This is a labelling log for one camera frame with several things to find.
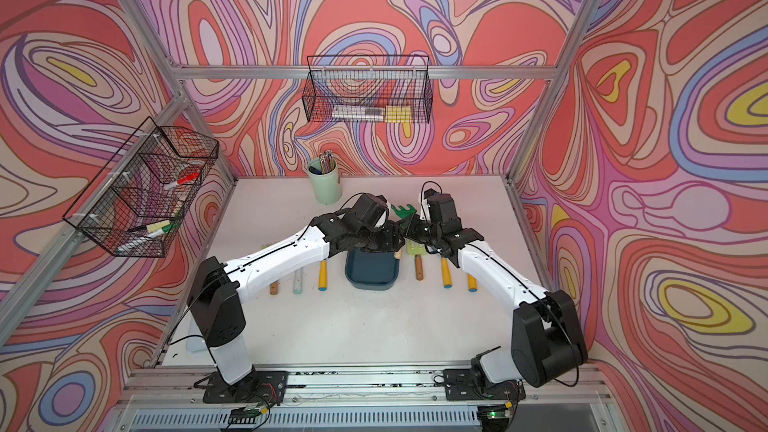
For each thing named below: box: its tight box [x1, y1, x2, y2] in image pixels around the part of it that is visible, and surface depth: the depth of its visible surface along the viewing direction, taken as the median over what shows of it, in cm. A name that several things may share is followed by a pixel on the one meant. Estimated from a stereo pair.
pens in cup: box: [308, 150, 336, 175], surface depth 106 cm
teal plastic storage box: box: [345, 250, 400, 291], surface depth 95 cm
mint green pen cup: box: [307, 157, 342, 205], surface depth 110 cm
